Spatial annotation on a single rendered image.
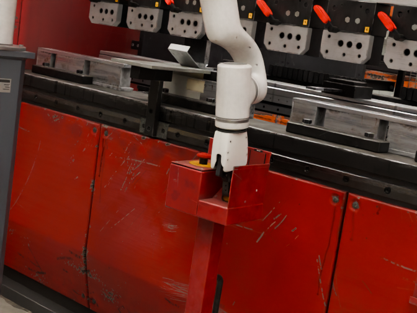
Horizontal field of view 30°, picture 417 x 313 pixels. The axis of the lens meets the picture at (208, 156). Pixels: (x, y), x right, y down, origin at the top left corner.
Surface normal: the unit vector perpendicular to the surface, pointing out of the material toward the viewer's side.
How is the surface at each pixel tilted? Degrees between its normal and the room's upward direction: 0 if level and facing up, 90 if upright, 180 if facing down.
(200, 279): 90
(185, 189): 90
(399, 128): 90
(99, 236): 90
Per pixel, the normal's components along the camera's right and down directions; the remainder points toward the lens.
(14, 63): 0.68, 0.21
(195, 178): -0.61, 0.04
